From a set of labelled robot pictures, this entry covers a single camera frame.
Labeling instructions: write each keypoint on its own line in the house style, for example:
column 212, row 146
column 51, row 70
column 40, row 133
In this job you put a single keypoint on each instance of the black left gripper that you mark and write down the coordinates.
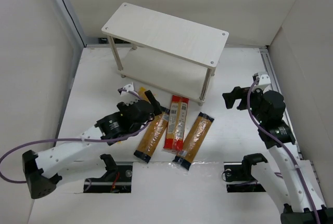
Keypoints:
column 152, row 102

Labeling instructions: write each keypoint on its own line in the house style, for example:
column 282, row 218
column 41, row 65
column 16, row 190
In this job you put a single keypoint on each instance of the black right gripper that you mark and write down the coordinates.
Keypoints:
column 240, row 97

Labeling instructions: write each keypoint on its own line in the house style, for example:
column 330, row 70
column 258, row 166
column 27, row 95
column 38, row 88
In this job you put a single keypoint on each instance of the blue-ended spaghetti bag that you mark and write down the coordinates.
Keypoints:
column 151, row 138
column 193, row 141

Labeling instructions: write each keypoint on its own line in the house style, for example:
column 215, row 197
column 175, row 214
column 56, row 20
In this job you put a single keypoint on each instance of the red spaghetti bag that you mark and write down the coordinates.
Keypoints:
column 176, row 125

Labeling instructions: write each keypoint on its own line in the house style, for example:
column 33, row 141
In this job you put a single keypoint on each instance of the yellow spaghetti bag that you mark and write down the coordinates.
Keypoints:
column 141, row 93

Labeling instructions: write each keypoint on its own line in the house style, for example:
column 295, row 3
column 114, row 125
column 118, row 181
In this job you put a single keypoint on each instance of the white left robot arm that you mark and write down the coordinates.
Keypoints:
column 86, row 157

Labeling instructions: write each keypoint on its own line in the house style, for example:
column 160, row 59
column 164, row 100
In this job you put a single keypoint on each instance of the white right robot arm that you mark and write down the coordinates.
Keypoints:
column 289, row 188

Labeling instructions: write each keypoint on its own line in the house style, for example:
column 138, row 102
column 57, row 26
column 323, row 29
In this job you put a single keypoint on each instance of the white two-tier wooden shelf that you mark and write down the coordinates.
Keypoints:
column 164, row 51

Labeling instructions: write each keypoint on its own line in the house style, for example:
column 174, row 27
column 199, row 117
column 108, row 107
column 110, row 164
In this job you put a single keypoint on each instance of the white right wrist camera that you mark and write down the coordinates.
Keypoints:
column 262, row 80

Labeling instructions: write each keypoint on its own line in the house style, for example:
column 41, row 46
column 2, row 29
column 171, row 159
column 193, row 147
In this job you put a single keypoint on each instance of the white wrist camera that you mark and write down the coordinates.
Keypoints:
column 127, row 88
column 262, row 80

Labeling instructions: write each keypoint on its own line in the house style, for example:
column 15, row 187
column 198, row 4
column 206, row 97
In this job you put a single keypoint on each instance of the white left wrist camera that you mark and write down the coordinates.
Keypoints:
column 127, row 88

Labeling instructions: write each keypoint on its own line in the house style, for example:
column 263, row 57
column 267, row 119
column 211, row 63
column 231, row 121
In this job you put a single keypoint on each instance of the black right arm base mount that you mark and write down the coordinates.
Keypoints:
column 238, row 175

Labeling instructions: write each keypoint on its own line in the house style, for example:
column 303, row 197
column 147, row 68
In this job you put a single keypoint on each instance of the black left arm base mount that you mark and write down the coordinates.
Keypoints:
column 116, row 177

